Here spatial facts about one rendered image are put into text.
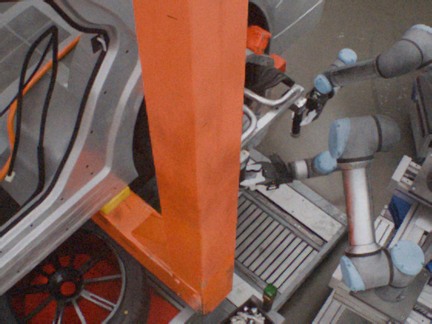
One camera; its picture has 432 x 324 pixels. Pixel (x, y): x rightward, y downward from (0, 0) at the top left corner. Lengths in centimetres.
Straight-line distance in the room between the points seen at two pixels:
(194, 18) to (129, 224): 137
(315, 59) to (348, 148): 206
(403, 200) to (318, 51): 167
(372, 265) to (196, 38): 103
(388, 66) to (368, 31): 200
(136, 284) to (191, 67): 139
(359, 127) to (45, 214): 108
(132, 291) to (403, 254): 107
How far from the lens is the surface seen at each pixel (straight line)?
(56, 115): 221
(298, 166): 225
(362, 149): 179
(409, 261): 189
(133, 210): 232
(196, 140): 129
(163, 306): 258
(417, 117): 343
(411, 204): 244
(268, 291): 218
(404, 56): 208
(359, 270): 184
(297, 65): 374
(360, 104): 361
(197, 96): 118
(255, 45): 223
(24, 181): 236
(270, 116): 219
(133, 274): 239
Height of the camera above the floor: 267
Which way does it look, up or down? 55 degrees down
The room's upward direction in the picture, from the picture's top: 1 degrees clockwise
